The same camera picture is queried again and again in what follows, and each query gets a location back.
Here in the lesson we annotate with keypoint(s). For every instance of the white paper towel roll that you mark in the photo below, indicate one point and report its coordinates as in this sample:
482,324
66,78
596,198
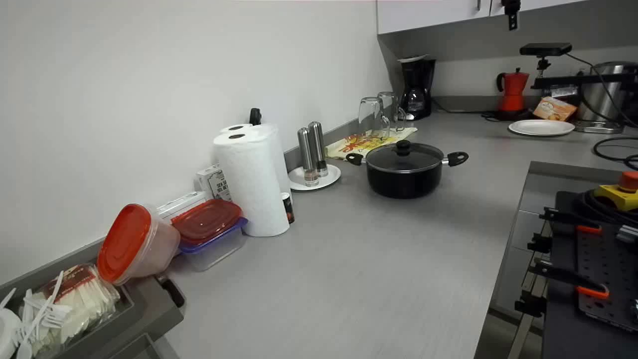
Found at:
263,128
255,190

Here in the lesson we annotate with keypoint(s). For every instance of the glass lid with black knob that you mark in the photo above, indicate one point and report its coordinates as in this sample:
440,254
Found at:
418,160

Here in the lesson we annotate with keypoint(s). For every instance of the black camera on stand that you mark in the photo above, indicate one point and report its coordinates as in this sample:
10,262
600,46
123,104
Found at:
544,48

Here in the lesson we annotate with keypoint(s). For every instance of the grey metal tray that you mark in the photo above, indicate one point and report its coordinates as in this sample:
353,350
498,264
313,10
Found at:
141,316

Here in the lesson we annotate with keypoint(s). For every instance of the white wall outlet box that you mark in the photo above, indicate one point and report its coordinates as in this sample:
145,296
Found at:
211,180

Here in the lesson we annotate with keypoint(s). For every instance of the large steel pot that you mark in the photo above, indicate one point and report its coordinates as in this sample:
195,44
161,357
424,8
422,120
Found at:
606,100

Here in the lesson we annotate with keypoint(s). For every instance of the steel spice grinder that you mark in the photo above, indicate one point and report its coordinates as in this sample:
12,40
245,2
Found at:
305,152
319,146

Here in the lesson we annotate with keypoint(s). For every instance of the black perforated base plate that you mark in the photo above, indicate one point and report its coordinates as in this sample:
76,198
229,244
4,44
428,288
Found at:
614,266

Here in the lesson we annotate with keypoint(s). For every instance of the black bottle cap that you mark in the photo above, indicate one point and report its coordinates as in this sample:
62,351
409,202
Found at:
255,116

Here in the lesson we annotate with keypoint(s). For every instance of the small white saucer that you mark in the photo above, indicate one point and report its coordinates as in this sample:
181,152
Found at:
329,178

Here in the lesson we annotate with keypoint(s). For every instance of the clear plastic container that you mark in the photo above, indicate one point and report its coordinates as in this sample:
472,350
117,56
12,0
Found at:
177,202

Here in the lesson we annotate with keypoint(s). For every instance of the clear container with red lid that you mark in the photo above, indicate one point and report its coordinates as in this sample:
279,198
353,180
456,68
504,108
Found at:
125,242

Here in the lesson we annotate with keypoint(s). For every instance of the white dinner plate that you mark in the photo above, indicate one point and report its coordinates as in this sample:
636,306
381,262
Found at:
540,128

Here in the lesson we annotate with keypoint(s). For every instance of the black cooking pot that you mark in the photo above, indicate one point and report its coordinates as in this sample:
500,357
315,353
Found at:
401,184

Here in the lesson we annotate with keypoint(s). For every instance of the orange paper card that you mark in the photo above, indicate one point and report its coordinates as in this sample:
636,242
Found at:
552,108

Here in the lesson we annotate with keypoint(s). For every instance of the bag of plastic cutlery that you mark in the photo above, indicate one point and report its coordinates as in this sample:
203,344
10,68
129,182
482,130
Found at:
80,306

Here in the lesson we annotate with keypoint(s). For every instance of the black coffee maker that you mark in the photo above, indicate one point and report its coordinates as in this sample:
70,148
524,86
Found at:
416,82

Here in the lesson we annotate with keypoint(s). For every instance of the small white black box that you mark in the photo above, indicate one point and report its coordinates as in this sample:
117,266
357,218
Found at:
287,208

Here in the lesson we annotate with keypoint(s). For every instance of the red moka pot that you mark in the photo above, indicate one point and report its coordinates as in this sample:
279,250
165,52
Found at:
512,92

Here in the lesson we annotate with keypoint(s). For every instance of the yellow emergency stop button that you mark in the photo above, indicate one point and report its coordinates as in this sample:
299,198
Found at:
620,192

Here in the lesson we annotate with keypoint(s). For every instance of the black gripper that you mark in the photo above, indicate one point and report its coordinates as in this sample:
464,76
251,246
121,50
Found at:
510,6

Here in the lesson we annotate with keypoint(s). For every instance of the white wall cabinet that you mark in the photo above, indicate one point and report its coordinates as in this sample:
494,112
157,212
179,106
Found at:
430,14

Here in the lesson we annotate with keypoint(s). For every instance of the flat container with red lid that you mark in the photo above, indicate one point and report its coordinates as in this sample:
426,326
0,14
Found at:
207,222

